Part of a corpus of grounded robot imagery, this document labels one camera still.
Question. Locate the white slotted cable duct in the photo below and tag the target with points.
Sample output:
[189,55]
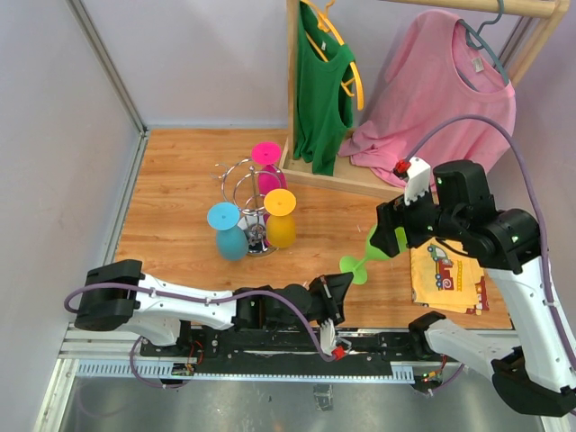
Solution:
[156,371]

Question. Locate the yellow cartoon vehicle cloth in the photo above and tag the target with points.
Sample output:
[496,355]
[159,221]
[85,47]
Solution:
[442,278]

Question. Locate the yellow clothes hanger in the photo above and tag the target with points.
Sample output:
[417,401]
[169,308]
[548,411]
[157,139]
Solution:
[352,86]

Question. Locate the pink t-shirt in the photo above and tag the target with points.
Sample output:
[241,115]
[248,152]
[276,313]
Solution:
[434,76]

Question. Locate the green plastic wine glass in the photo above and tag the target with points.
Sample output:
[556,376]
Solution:
[349,264]

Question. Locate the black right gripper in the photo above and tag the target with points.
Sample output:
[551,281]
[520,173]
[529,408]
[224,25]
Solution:
[393,213]

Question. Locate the orange plastic wine glass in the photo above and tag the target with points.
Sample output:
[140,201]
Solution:
[281,220]

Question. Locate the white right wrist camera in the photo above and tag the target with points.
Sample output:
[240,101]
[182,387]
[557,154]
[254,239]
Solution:
[415,172]

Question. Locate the green tank top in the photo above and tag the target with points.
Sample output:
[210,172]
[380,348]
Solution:
[324,114]

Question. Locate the blue plastic wine glass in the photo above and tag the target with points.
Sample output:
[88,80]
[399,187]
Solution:
[231,240]

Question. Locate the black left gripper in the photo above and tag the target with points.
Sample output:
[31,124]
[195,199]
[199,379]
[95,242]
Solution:
[332,288]

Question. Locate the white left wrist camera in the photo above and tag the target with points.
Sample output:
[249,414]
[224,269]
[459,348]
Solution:
[331,344]

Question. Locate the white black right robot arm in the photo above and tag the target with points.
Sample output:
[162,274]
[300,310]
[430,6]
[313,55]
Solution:
[452,201]

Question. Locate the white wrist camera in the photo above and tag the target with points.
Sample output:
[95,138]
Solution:
[331,344]
[415,172]

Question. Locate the pink plastic wine glass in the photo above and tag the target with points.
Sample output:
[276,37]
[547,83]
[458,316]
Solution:
[270,176]

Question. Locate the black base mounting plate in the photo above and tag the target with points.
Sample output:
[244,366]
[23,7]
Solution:
[288,350]

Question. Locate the chrome wine glass rack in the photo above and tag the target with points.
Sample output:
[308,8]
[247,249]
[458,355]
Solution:
[238,185]

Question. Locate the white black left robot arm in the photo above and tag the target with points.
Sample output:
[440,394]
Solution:
[121,296]

